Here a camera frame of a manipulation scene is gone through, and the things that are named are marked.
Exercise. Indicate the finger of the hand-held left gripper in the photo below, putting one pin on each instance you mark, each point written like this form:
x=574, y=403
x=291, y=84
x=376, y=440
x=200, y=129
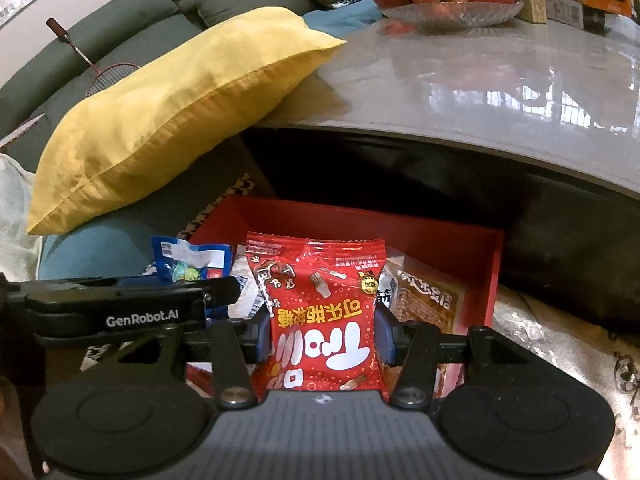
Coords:
x=222, y=292

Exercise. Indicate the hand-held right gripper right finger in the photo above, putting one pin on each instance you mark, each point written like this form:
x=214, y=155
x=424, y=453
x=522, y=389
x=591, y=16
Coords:
x=382, y=336

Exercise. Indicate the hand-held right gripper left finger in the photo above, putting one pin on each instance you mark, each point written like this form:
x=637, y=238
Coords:
x=260, y=334

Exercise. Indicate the blue snack packet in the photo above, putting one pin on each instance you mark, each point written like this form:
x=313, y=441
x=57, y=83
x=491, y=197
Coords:
x=190, y=260

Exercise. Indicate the clear brown bread packet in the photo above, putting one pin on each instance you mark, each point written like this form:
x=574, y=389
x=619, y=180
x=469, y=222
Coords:
x=425, y=300

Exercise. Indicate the red candy packet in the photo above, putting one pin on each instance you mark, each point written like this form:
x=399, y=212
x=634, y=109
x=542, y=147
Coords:
x=320, y=340

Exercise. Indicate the red cardboard box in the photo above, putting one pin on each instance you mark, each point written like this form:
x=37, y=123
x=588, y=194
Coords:
x=450, y=245

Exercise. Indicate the white blue-print packet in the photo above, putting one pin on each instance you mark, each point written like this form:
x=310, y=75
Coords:
x=247, y=290

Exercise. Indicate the teal sofa seat cover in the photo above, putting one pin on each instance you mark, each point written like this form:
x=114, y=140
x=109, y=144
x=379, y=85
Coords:
x=100, y=250

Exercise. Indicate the cream blanket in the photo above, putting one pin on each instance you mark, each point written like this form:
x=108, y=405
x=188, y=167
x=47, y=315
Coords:
x=17, y=220

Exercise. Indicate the yellow pillow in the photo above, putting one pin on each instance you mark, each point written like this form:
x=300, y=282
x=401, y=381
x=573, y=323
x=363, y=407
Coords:
x=165, y=110

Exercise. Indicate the badminton racket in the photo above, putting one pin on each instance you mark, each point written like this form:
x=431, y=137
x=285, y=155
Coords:
x=107, y=77

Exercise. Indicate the grey coffee table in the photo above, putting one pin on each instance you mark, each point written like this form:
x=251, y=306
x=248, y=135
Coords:
x=475, y=85

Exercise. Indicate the green sofa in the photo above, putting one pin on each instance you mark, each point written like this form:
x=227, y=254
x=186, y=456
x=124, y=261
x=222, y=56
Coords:
x=125, y=20

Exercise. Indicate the glass fruit plate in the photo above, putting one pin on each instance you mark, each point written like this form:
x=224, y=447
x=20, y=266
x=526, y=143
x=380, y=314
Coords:
x=450, y=14

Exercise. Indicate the beige small carton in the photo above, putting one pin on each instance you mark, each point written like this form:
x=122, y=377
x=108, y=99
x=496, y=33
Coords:
x=530, y=2

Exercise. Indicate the grey flat box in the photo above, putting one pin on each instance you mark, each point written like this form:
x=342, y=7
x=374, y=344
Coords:
x=570, y=12

